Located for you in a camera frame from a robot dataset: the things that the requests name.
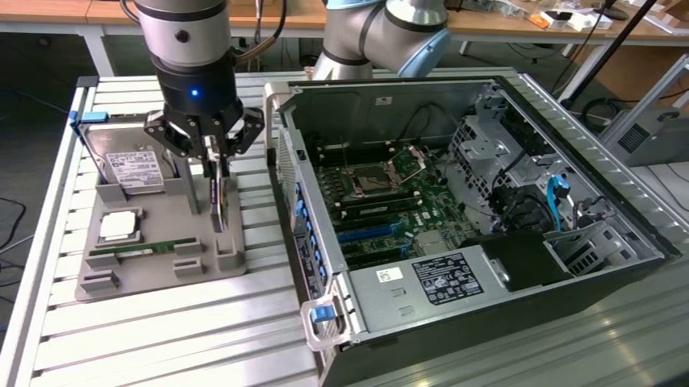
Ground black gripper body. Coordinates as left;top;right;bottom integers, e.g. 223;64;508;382
149;56;247;126

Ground brown cardboard box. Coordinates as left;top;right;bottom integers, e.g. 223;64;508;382
658;0;689;35

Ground dark green RAM stick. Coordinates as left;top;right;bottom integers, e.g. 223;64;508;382
339;198;422;221

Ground long black expansion slot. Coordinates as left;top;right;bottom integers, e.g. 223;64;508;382
347;252;408;270
342;243;406;261
332;215;403;233

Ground white orange box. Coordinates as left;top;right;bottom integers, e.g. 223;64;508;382
530;10;573;30

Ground blue SATA wire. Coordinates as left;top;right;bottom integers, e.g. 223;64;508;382
547;172;573;234

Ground aluminium profile frame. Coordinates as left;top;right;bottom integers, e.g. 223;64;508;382
597;54;689;142

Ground grey control cabinet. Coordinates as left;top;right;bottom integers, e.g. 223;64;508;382
613;107;689;169

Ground hard disk with blue caddy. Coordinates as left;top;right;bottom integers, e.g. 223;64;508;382
69;109;179;197

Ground thin black wire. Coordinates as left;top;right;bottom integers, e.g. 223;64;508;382
570;196;618;227

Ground green motherboard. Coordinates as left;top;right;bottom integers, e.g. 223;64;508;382
308;136;486;271

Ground perforated metal bracket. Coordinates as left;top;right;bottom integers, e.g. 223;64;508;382
542;219;663;277

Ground thick black wire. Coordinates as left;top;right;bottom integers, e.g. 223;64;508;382
403;102;464;143

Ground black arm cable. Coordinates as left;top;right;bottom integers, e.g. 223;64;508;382
235;0;289;68

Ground black plastic shroud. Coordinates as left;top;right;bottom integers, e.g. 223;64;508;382
459;230;575;293

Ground green black graphics card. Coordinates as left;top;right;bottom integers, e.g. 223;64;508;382
205;139;231;234

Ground CPU socket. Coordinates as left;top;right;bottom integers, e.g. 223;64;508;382
347;163;398;198

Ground silver CPU chip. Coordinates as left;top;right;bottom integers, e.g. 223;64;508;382
99;211;141;242

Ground steel socket cover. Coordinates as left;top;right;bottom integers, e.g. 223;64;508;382
384;144;431;186

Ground grey parts rack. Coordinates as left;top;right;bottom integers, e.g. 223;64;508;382
75;155;248;303

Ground white plastic parts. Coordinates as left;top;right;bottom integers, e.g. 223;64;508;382
462;0;531;18

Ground black power cable bundle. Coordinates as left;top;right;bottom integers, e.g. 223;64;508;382
487;183;557;235

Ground wooden desk white frame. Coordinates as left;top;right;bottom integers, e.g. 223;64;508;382
0;0;91;35
85;0;689;81

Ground silver disk bay cage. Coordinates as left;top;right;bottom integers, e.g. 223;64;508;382
446;112;545;202

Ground silver chipset heatsink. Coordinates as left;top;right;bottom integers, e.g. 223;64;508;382
416;231;451;255

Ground blue expansion slot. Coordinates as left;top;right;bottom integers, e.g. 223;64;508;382
336;225;398;244

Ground white device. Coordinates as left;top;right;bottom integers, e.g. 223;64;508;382
563;14;614;33

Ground black stand pole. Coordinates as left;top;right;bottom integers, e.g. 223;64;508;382
558;0;662;110

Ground black monitor base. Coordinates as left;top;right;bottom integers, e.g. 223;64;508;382
590;0;630;21

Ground black silver PC case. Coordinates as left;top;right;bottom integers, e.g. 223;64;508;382
261;74;681;387

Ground silver power supply unit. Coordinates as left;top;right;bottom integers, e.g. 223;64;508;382
343;244;511;336

